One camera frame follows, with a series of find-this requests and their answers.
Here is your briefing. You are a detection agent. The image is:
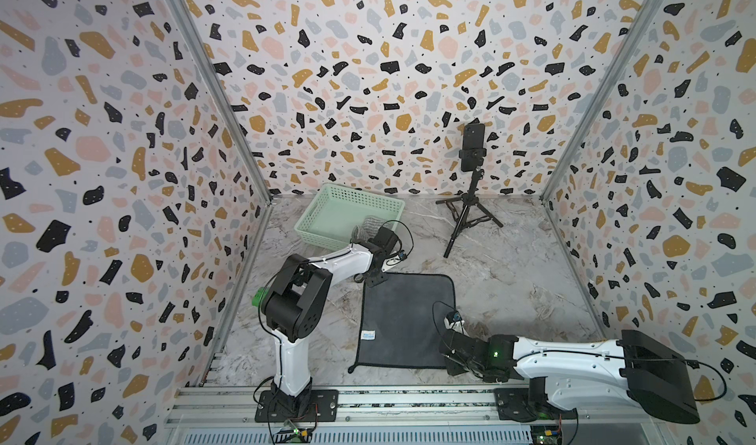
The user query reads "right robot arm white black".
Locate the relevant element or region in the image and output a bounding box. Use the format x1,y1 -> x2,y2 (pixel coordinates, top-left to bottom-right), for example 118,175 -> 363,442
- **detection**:
439,328 -> 704,425

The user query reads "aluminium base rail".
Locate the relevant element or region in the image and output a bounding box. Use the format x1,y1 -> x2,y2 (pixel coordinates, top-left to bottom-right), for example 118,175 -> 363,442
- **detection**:
164,385 -> 675,444

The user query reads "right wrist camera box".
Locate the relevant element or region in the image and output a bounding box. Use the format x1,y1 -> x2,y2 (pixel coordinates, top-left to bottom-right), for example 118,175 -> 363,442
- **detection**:
445,310 -> 464,329

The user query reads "small green toy block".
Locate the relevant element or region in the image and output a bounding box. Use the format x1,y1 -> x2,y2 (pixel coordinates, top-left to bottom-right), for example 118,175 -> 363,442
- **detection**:
251,287 -> 267,308

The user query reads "black camera tripod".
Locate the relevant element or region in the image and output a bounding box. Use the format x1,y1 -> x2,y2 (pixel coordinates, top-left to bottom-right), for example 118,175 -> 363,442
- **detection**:
436,167 -> 503,258

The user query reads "green and grey dishcloth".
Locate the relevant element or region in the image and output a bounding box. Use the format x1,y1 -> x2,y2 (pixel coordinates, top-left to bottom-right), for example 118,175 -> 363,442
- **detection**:
348,273 -> 456,373

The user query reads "aluminium corner post right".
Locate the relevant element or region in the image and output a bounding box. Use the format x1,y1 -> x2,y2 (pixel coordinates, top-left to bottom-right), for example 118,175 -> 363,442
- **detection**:
541,0 -> 663,207

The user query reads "grey patterned cloth in basket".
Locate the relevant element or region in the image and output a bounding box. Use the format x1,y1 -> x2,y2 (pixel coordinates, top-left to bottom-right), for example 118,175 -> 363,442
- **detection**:
350,216 -> 385,243

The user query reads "black phone on tripod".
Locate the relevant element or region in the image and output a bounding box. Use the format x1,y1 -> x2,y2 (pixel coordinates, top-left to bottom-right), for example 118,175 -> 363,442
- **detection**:
459,123 -> 487,172

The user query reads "aluminium corner post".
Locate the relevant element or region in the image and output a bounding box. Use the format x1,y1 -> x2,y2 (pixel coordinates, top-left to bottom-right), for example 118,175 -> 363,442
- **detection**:
165,0 -> 273,206
541,0 -> 663,207

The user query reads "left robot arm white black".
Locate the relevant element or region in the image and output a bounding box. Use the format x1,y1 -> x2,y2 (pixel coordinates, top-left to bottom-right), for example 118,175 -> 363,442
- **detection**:
258,222 -> 405,419

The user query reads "aluminium corner post left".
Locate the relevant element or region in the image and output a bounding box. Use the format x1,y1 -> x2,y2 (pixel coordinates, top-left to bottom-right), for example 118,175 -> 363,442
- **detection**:
165,0 -> 273,206

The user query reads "mint green plastic basket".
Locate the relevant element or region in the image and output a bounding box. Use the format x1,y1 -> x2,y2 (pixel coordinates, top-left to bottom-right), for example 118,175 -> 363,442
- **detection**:
295,183 -> 406,251

